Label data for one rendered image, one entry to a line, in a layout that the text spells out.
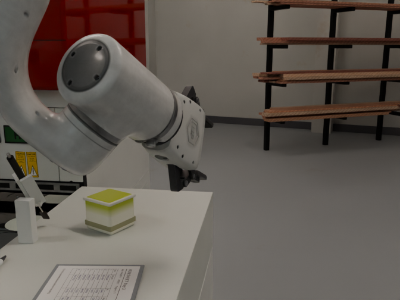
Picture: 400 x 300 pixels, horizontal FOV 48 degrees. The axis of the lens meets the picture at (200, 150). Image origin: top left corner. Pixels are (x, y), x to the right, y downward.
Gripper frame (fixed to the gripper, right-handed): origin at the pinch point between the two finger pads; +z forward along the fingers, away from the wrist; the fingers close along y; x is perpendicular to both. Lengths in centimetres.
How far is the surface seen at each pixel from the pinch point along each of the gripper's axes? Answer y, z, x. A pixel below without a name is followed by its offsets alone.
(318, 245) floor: 5, 251, 18
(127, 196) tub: -7.2, 9.5, 18.8
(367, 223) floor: 29, 301, -10
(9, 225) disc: -15, 17, 56
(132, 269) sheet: -20.7, -0.5, 9.0
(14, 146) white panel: 6, 19, 62
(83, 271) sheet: -22.0, -4.0, 16.0
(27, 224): -15.3, -1.8, 32.0
